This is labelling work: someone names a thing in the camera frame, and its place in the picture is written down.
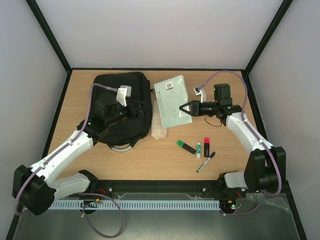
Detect light blue cable duct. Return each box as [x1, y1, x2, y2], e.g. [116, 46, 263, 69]
[49, 199, 221, 211]

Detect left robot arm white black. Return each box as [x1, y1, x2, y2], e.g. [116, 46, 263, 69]
[12, 94, 152, 216]

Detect grey notebook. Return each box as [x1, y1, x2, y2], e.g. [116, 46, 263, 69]
[154, 75, 192, 128]

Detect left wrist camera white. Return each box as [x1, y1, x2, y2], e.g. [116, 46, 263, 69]
[116, 85, 132, 107]

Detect black frame rail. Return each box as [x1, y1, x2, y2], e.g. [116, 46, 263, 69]
[86, 179, 246, 199]

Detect black student backpack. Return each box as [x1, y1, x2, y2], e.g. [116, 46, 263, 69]
[77, 72, 153, 152]

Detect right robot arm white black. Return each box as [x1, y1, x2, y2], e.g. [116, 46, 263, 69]
[179, 83, 286, 196]

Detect green highlighter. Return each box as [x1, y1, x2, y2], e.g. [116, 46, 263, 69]
[176, 140, 197, 155]

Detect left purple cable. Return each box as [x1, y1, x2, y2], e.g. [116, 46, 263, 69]
[13, 83, 125, 238]

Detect pink highlighter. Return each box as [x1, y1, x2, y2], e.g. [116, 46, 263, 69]
[204, 137, 210, 158]

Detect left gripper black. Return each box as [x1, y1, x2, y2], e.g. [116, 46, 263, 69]
[107, 100, 149, 126]

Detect white glue stick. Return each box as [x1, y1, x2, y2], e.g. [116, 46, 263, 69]
[196, 142, 201, 159]

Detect cream fabric pencil case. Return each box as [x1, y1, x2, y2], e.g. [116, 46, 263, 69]
[151, 100, 168, 140]

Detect blue capped marker pen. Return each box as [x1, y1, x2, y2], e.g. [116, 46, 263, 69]
[196, 151, 216, 173]

